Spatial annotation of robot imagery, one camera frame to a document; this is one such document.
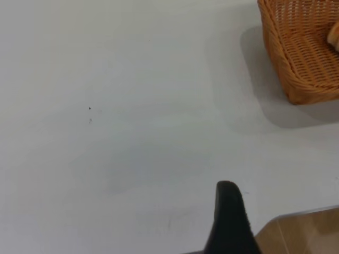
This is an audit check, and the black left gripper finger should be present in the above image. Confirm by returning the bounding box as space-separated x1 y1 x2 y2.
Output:
202 180 263 254

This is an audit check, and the orange woven wicker basket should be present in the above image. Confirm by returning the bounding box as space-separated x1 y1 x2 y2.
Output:
257 0 339 106

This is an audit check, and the striped orange cream bread roll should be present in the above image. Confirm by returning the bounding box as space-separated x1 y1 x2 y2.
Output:
327 21 339 51

